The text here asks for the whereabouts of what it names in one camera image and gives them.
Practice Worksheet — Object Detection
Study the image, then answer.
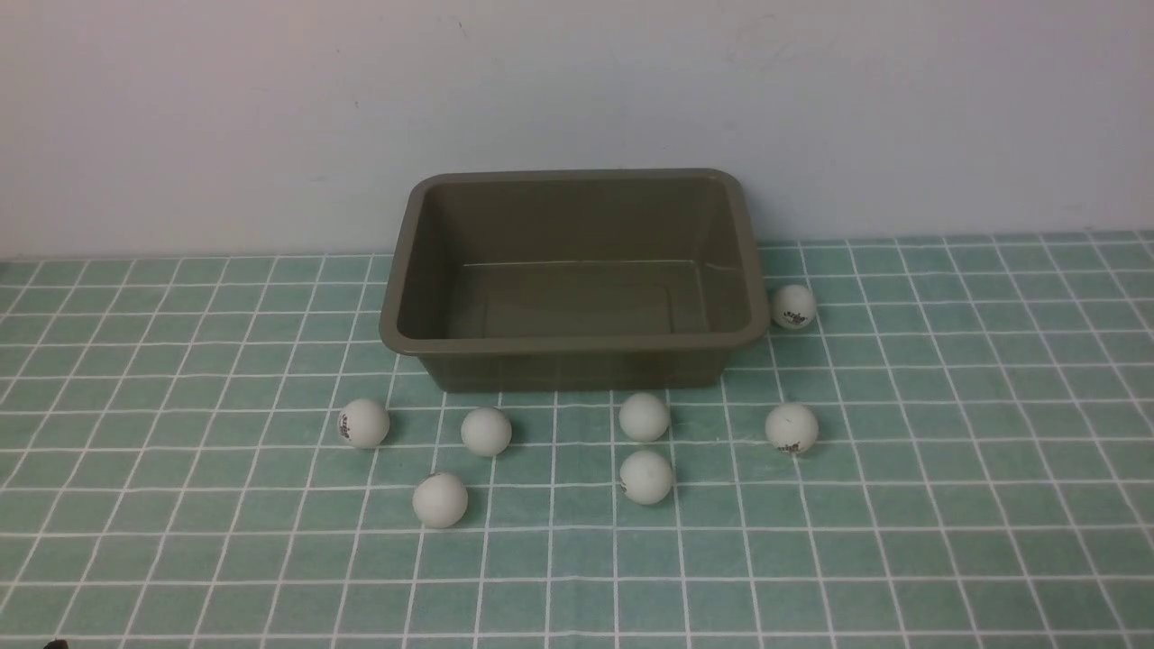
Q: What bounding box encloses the white ball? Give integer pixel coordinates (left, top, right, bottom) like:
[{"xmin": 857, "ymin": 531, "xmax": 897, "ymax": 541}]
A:
[
  {"xmin": 764, "ymin": 402, "xmax": 820, "ymax": 453},
  {"xmin": 460, "ymin": 406, "xmax": 514, "ymax": 457},
  {"xmin": 770, "ymin": 284, "xmax": 817, "ymax": 330},
  {"xmin": 411, "ymin": 472, "xmax": 469, "ymax": 529},
  {"xmin": 619, "ymin": 393, "xmax": 672, "ymax": 443},
  {"xmin": 619, "ymin": 449, "xmax": 675, "ymax": 506}
]

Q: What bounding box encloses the white ball logo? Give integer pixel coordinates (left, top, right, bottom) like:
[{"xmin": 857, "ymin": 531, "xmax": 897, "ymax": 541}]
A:
[{"xmin": 337, "ymin": 398, "xmax": 390, "ymax": 449}]

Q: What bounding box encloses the olive brown plastic bin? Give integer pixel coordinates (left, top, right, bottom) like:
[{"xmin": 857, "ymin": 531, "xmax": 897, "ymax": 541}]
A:
[{"xmin": 379, "ymin": 169, "xmax": 771, "ymax": 393}]

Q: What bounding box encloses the green checked tablecloth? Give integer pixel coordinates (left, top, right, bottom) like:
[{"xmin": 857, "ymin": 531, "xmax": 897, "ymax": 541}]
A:
[{"xmin": 1, "ymin": 233, "xmax": 1153, "ymax": 648}]

